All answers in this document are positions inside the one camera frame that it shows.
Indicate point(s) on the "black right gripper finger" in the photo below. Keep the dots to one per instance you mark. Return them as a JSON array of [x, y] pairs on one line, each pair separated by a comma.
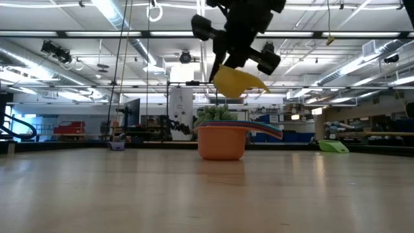
[[220, 48], [237, 59]]

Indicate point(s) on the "yellow plastic measuring cup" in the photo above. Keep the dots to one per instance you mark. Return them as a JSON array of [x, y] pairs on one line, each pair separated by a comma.
[[231, 82]]

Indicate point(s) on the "red plastic measuring cup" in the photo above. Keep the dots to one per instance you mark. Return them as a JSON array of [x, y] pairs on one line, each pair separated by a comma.
[[223, 125]]

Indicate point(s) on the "orange plastic measuring cup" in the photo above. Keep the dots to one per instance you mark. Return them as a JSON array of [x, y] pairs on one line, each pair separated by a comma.
[[221, 144]]

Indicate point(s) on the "green plastic measuring cup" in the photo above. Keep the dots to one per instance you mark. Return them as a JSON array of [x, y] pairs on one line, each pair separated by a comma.
[[333, 147]]

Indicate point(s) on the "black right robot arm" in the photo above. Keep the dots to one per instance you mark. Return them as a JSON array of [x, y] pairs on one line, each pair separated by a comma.
[[410, 6]]

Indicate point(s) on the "round black ceiling fixture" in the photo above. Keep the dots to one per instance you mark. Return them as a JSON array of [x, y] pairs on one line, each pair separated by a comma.
[[185, 57]]

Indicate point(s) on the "white column machine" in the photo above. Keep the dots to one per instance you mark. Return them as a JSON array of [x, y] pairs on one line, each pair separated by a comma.
[[181, 110]]

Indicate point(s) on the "yellow hanging tag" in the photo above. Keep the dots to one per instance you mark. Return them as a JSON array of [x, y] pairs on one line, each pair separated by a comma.
[[330, 40]]

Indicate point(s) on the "black monitor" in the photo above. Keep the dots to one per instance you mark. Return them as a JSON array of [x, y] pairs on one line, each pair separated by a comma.
[[133, 111]]

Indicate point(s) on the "red cart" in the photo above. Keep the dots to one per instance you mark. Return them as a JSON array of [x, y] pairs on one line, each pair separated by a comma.
[[69, 128]]

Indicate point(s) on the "black overhead frame bar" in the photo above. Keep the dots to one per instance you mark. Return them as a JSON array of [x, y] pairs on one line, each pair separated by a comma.
[[291, 87], [145, 33]]

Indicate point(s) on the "black aluminium table frame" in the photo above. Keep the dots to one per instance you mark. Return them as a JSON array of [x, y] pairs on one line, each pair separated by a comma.
[[161, 145]]

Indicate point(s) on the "black ceiling camera cluster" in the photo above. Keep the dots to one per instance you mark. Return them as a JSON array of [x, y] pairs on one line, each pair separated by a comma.
[[56, 51]]

